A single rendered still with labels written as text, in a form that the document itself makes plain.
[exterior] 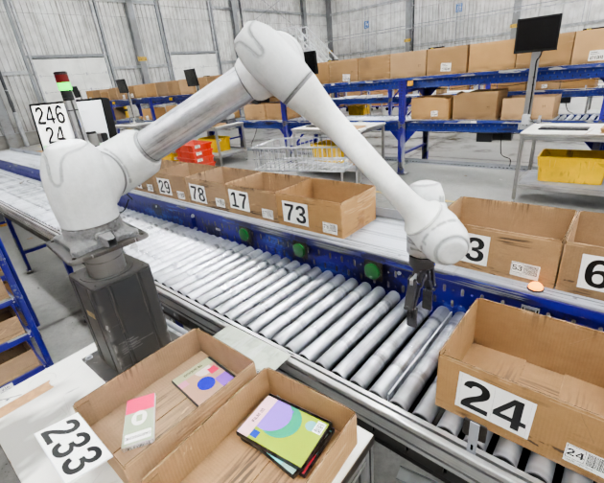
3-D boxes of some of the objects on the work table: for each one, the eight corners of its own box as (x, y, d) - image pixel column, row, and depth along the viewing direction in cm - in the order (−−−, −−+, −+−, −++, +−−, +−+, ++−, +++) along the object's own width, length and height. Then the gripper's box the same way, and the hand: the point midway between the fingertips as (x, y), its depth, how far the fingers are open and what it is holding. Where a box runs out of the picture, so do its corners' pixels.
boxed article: (156, 396, 107) (154, 392, 107) (154, 443, 93) (152, 438, 93) (128, 404, 105) (127, 401, 105) (123, 453, 91) (121, 448, 91)
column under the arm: (119, 395, 110) (81, 300, 96) (81, 360, 125) (46, 275, 112) (192, 345, 127) (170, 260, 114) (151, 321, 143) (127, 243, 130)
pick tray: (150, 513, 78) (136, 482, 74) (270, 392, 105) (266, 365, 101) (244, 616, 62) (235, 584, 58) (359, 442, 89) (358, 411, 85)
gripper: (426, 236, 117) (423, 296, 127) (391, 265, 102) (390, 332, 111) (450, 241, 113) (445, 303, 122) (417, 272, 98) (414, 341, 107)
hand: (419, 311), depth 116 cm, fingers open, 10 cm apart
